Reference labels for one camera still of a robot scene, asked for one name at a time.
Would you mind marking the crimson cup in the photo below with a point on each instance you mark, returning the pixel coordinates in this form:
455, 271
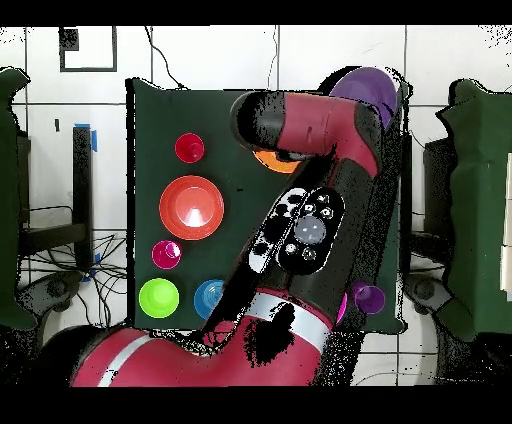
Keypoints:
162, 256

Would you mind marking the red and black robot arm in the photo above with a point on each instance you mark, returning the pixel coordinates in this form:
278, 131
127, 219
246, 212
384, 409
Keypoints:
320, 124

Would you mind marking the pink bowl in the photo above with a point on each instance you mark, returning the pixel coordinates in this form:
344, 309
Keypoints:
342, 308

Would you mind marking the black wheeled base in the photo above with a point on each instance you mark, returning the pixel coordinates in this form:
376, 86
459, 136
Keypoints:
58, 288
424, 290

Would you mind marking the dark green tablecloth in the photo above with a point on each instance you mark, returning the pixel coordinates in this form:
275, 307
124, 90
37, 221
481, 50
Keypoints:
180, 112

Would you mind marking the purple cup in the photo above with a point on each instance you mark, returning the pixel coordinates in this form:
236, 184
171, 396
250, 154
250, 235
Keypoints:
372, 300

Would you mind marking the black stand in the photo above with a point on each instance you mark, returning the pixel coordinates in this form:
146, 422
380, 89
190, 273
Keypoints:
438, 180
82, 180

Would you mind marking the green cloth side table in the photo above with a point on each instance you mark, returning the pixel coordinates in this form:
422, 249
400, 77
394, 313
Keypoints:
8, 200
480, 200

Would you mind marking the purple bowl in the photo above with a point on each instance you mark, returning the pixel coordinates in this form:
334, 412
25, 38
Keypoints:
372, 88

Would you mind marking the red-orange bowl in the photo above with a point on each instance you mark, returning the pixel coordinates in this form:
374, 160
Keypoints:
176, 208

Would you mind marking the orange bowl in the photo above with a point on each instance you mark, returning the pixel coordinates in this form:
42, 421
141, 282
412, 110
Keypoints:
276, 164

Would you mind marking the small blue bowl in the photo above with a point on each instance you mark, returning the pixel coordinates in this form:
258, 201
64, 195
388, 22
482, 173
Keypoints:
208, 298

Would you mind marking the red cup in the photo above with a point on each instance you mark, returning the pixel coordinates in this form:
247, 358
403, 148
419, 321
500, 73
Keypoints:
186, 146

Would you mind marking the white box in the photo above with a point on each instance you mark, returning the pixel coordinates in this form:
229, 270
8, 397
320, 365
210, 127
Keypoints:
508, 272

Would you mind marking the black square floor frame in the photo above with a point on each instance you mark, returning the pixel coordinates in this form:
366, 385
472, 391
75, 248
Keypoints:
68, 39

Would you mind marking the blue tape strip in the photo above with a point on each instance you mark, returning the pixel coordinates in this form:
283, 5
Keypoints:
94, 142

